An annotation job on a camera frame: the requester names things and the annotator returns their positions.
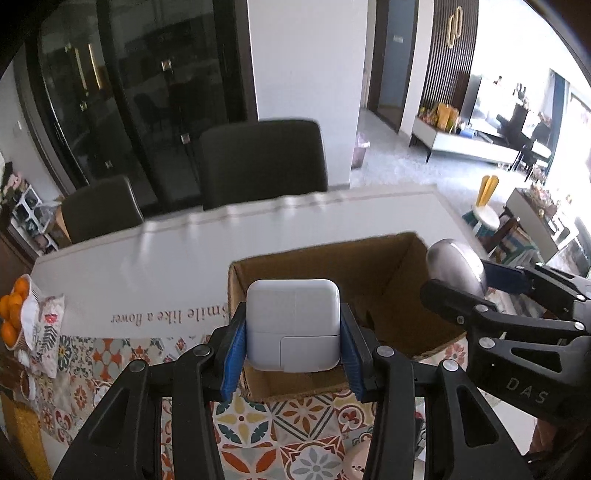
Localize printed snack bag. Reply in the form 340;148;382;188
21;295;65;379

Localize dark chair near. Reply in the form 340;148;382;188
198;119;329;210

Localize white square power adapter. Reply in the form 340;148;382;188
245;279;341;373

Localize pink trash bin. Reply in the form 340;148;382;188
352;133;370;170

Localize white shoe rack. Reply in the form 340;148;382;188
11;185;60;256

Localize striped cushion wooden chair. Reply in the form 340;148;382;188
489;217;543;267

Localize dark chair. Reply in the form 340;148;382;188
198;119;329;210
61;175;143;244

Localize yellow bunny ear stool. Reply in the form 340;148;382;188
476;175;499;207

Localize oranges in bowl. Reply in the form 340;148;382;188
1;274;32;351

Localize brown cardboard box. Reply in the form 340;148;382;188
227;231;477;403

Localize pink round toy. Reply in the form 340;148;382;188
342;442;370;480

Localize patterned tile table runner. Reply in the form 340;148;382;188
32;331;468;480

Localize dark chair far left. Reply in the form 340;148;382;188
61;175;143;244

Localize white tv cabinet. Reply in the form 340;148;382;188
410;115;523;169

